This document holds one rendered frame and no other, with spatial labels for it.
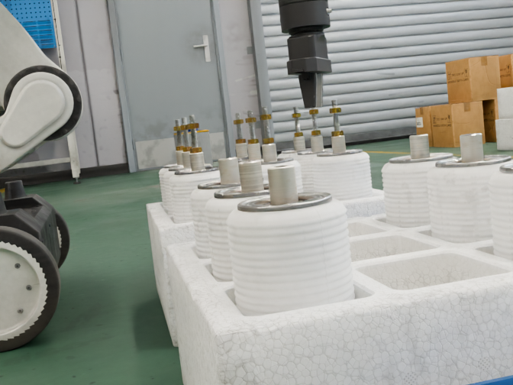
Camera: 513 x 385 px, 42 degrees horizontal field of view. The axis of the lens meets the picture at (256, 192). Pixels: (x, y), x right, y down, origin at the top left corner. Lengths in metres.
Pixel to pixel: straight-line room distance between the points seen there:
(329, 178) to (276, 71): 5.32
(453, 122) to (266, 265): 4.31
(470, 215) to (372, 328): 0.24
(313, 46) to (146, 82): 5.06
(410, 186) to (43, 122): 0.74
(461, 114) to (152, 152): 2.82
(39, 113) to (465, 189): 0.85
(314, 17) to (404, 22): 5.72
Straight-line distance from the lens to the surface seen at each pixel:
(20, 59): 1.35
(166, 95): 6.20
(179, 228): 0.98
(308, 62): 1.16
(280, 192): 0.52
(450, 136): 4.82
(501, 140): 4.16
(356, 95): 6.61
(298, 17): 1.19
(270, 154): 1.06
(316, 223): 0.49
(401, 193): 0.80
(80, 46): 6.22
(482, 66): 4.91
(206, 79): 6.27
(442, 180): 0.69
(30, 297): 1.14
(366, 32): 6.72
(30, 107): 1.30
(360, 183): 1.07
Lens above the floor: 0.32
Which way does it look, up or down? 6 degrees down
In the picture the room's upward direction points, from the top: 6 degrees counter-clockwise
